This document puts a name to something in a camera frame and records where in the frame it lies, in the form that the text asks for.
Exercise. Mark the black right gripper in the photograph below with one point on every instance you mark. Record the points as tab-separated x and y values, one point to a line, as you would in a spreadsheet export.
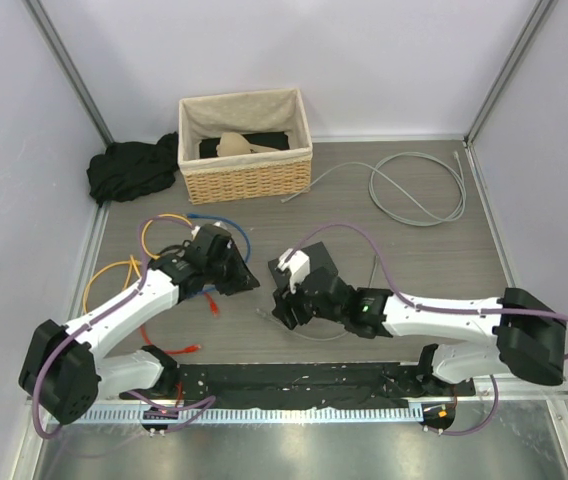
284	303

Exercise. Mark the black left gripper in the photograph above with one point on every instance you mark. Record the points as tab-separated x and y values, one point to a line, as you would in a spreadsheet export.
242	279

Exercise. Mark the black network switch box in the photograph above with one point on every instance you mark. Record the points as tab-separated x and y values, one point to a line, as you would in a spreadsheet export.
319	259

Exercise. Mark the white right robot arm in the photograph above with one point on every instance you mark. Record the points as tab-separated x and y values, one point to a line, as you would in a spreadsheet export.
515	333

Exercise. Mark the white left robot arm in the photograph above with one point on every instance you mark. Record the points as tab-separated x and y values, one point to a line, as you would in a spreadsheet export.
68	367

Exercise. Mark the wicker basket with liner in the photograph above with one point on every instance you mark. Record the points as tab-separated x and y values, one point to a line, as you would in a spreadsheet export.
221	179

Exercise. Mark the beige object in basket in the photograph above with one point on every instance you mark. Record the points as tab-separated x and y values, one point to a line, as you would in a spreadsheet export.
235	144

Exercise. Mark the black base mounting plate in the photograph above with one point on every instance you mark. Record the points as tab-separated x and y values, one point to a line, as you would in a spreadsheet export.
304	386

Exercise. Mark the black cloth pile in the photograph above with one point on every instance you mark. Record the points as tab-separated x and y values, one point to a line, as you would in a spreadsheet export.
126	171

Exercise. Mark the black cloth in basket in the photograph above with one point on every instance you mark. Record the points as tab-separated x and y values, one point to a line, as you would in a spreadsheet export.
278	140

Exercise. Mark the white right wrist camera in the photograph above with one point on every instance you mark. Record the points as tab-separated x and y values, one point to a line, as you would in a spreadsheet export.
296	264

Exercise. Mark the aluminium front rail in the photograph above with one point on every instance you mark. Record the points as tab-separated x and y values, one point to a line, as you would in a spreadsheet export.
437	412

